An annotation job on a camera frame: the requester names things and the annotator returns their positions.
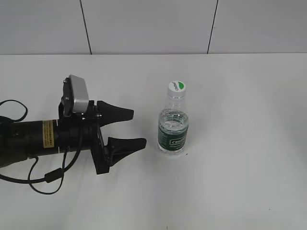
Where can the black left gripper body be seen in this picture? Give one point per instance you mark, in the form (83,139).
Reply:
(77,132)

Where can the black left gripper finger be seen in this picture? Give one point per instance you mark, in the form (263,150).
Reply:
(112,114)
(117,149)

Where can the clear Cestbon water bottle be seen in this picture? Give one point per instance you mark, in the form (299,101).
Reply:
(173,124)

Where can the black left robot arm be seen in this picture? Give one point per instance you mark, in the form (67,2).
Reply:
(22,140)

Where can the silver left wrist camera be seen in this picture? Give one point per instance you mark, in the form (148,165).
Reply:
(75,97)

